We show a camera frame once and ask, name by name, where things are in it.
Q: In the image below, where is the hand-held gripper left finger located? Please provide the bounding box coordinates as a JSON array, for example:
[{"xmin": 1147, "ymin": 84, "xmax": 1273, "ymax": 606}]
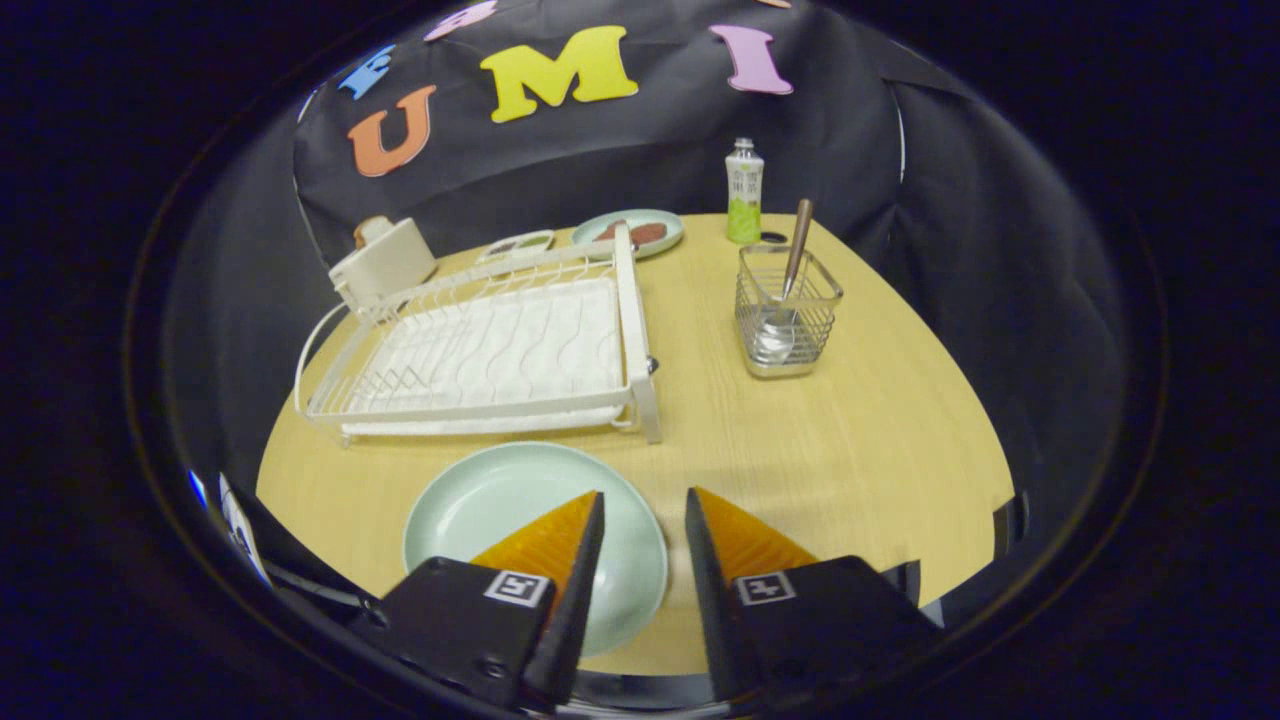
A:
[{"xmin": 375, "ymin": 488, "xmax": 608, "ymax": 713}]

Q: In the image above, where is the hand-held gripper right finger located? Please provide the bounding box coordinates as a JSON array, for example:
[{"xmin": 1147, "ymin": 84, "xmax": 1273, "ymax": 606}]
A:
[{"xmin": 684, "ymin": 486, "xmax": 946, "ymax": 706}]

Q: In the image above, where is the large pale green plate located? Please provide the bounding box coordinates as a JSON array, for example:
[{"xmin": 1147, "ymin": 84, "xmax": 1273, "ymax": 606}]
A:
[{"xmin": 402, "ymin": 441, "xmax": 669, "ymax": 659}]

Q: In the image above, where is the white wire dish rack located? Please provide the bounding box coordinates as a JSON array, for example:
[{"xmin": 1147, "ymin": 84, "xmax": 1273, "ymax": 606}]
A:
[{"xmin": 293, "ymin": 222, "xmax": 664, "ymax": 448}]

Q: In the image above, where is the metal wire basket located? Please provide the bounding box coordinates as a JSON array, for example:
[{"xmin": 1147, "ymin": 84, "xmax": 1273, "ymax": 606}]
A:
[{"xmin": 734, "ymin": 243, "xmax": 844, "ymax": 379}]

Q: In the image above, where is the metal spoon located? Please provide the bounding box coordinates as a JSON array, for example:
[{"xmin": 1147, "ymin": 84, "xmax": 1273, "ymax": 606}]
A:
[{"xmin": 752, "ymin": 198, "xmax": 814, "ymax": 363}]

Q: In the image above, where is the small pale green plate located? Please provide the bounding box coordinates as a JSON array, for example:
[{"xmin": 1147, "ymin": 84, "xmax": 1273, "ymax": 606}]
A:
[{"xmin": 571, "ymin": 208, "xmax": 686, "ymax": 261}]

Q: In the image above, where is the small white sauce tray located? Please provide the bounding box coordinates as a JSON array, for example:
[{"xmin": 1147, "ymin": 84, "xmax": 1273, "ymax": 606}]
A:
[{"xmin": 476, "ymin": 229, "xmax": 556, "ymax": 266}]

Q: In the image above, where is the white toaster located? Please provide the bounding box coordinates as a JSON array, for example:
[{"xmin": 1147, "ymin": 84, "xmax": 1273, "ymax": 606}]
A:
[{"xmin": 328, "ymin": 215, "xmax": 439, "ymax": 313}]

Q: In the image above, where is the green and white bottle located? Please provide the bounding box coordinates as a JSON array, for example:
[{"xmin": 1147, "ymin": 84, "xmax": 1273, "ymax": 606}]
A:
[{"xmin": 725, "ymin": 137, "xmax": 765, "ymax": 246}]

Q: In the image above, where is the black backdrop cloth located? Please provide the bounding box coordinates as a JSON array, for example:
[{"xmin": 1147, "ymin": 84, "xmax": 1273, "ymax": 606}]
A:
[{"xmin": 165, "ymin": 0, "xmax": 1131, "ymax": 501}]

